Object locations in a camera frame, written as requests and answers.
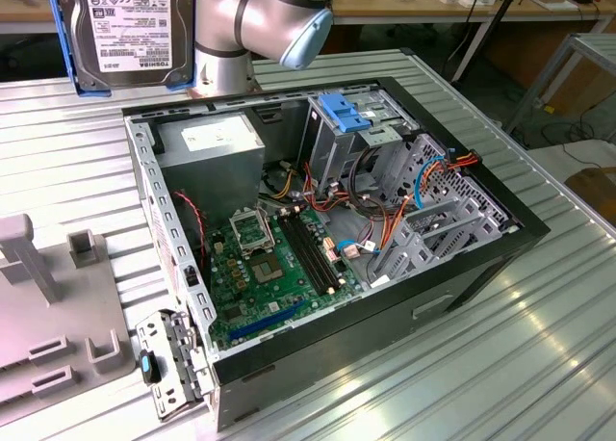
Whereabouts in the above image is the red black fan wire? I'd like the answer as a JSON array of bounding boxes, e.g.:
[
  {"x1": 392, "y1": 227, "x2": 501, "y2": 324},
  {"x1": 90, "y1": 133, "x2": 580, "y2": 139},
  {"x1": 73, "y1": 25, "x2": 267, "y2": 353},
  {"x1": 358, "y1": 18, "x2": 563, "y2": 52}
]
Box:
[{"x1": 172, "y1": 190, "x2": 209, "y2": 273}]

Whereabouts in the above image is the grey parts rack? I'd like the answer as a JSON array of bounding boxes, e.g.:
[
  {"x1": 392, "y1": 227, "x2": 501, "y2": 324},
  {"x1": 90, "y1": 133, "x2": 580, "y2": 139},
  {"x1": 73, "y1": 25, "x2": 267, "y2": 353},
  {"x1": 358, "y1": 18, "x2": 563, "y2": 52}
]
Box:
[{"x1": 0, "y1": 214, "x2": 135, "y2": 408}]

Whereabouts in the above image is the black stand pole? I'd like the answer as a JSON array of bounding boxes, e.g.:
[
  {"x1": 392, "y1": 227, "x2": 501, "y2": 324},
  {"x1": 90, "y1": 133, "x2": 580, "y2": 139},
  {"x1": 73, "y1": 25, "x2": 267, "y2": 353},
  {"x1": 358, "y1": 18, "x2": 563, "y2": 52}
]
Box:
[{"x1": 449, "y1": 0, "x2": 526, "y2": 84}]

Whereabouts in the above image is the metal socket cover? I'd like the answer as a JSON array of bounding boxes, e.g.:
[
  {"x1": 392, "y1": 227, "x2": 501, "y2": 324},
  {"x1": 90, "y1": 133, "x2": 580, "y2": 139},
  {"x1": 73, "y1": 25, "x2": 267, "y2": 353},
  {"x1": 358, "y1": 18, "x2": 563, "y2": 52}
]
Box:
[{"x1": 229, "y1": 208, "x2": 276, "y2": 258}]

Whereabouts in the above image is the red orange wire bundle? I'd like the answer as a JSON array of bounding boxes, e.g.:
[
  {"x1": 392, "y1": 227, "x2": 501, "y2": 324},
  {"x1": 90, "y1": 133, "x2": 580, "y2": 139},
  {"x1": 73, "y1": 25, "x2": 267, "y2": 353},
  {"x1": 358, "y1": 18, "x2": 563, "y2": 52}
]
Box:
[{"x1": 300, "y1": 164, "x2": 350, "y2": 217}]

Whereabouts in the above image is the metal drive cage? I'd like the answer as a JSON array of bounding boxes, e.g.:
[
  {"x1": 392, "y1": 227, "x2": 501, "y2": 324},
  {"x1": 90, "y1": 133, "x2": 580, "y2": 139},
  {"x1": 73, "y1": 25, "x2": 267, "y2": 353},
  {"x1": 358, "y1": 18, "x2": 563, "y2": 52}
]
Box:
[{"x1": 296, "y1": 87, "x2": 420, "y2": 196}]

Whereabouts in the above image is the green motherboard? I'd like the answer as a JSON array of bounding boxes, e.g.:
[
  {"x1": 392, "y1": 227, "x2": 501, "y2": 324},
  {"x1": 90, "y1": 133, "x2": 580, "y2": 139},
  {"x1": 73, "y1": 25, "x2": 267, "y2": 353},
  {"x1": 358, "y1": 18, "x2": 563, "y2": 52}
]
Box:
[{"x1": 206, "y1": 204, "x2": 370, "y2": 351}]

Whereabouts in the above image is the CPU socket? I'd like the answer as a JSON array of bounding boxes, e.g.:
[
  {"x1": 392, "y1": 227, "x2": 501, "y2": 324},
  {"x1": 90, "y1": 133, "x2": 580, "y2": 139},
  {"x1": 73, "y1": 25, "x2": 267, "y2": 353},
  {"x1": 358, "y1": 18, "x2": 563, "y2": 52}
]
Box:
[{"x1": 228, "y1": 207, "x2": 276, "y2": 259}]

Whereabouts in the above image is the grey power supply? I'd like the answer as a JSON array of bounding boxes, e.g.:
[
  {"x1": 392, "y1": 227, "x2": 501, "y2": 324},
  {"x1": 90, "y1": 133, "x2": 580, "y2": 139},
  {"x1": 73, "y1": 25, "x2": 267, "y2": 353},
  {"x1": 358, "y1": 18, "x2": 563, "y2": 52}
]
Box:
[{"x1": 153, "y1": 112, "x2": 267, "y2": 230}]

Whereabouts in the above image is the metal disk bay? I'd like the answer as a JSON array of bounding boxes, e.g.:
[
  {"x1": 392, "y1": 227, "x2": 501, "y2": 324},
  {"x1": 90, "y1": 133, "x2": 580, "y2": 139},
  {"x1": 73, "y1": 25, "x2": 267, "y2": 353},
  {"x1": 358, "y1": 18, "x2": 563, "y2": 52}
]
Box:
[{"x1": 368, "y1": 133, "x2": 525, "y2": 288}]

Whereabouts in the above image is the purple white wire bundle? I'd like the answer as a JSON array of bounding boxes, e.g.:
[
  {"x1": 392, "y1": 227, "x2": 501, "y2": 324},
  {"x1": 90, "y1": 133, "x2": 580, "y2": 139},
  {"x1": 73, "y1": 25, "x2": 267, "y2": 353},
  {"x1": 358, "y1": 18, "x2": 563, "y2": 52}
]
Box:
[{"x1": 355, "y1": 219, "x2": 386, "y2": 257}]

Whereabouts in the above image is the brown square chipset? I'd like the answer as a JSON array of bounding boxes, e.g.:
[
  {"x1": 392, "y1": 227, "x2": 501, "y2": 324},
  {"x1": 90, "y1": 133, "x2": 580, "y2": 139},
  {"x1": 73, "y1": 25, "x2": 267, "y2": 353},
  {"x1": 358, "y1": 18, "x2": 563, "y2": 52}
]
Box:
[{"x1": 248, "y1": 253, "x2": 286, "y2": 286}]

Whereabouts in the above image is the hard disk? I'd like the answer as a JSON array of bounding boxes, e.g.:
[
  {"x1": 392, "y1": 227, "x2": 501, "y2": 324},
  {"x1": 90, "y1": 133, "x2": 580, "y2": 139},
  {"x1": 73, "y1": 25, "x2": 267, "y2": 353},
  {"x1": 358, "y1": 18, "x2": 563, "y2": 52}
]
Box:
[{"x1": 44, "y1": 0, "x2": 197, "y2": 98}]

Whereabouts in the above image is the blue drive cage latch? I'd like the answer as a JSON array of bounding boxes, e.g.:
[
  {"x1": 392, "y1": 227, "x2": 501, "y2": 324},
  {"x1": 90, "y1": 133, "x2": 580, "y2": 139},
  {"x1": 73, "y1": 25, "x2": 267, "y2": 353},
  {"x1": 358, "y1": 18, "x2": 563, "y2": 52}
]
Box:
[{"x1": 317, "y1": 91, "x2": 375, "y2": 135}]

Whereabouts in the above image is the wooden desk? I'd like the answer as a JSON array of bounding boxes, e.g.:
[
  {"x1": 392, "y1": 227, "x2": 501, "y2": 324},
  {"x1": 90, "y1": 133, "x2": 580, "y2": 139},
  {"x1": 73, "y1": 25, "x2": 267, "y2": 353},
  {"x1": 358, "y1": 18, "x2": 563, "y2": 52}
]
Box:
[
  {"x1": 0, "y1": 0, "x2": 66, "y2": 34},
  {"x1": 331, "y1": 0, "x2": 616, "y2": 28}
]

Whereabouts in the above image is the brown cardboard box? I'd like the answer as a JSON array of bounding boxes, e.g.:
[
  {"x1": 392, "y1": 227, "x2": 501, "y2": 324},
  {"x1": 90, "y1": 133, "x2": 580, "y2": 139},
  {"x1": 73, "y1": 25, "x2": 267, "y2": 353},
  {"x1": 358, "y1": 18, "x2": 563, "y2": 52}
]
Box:
[
  {"x1": 563, "y1": 168, "x2": 616, "y2": 214},
  {"x1": 543, "y1": 58, "x2": 616, "y2": 116}
]

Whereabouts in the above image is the aluminium frame table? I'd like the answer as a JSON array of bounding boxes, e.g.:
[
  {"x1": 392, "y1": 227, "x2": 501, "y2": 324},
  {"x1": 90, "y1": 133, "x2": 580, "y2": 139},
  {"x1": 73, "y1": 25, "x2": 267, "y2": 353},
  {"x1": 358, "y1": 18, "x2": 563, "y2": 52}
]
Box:
[{"x1": 504, "y1": 31, "x2": 616, "y2": 139}]

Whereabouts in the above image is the black cable bundle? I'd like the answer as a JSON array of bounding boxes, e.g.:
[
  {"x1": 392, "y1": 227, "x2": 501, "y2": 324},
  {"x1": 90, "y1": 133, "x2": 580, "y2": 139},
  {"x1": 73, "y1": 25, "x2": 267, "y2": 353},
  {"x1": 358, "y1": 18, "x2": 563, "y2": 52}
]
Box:
[{"x1": 346, "y1": 144, "x2": 389, "y2": 221}]

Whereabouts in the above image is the black RAM slot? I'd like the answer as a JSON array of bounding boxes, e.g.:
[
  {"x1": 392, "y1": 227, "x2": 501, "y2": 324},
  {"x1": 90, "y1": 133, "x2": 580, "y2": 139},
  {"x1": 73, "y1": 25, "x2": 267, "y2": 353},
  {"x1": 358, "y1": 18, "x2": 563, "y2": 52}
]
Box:
[
  {"x1": 300, "y1": 211, "x2": 341, "y2": 291},
  {"x1": 280, "y1": 215, "x2": 321, "y2": 296},
  {"x1": 294, "y1": 213, "x2": 334, "y2": 292},
  {"x1": 287, "y1": 214, "x2": 327, "y2": 294}
]

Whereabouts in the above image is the black PC case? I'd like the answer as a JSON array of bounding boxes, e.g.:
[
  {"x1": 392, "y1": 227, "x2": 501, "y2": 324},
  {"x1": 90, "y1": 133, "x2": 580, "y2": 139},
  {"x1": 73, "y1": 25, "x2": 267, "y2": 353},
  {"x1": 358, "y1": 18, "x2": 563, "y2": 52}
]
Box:
[{"x1": 120, "y1": 76, "x2": 552, "y2": 432}]

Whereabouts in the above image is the metal slot retainer bracket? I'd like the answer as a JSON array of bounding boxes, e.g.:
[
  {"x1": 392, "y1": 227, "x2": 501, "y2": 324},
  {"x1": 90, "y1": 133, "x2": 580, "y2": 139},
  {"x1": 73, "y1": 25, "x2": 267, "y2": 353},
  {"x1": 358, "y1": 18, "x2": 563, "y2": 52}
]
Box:
[{"x1": 135, "y1": 308, "x2": 217, "y2": 423}]

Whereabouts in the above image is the blue data wire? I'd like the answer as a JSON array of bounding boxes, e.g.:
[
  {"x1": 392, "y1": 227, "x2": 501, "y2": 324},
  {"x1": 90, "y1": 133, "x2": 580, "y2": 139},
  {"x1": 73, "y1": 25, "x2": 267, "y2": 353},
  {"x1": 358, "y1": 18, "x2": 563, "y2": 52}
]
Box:
[{"x1": 336, "y1": 155, "x2": 445, "y2": 262}]

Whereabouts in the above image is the yellow orange wire bundle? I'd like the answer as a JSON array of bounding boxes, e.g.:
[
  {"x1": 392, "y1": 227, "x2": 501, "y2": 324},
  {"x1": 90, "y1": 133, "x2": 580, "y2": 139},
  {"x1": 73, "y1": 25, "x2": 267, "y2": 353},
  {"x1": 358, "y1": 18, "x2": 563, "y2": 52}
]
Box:
[{"x1": 262, "y1": 160, "x2": 298, "y2": 201}]

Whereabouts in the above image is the blue expansion slot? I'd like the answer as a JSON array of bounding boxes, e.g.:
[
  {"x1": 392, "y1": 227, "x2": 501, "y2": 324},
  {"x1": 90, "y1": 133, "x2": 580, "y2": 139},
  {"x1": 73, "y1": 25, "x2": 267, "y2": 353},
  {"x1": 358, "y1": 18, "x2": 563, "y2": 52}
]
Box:
[{"x1": 227, "y1": 298, "x2": 308, "y2": 345}]

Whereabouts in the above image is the orange red power wire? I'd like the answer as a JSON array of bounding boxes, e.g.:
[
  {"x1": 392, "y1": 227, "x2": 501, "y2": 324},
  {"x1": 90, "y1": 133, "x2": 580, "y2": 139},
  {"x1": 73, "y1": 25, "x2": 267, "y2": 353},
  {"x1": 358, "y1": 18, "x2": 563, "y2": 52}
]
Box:
[{"x1": 378, "y1": 147, "x2": 483, "y2": 252}]

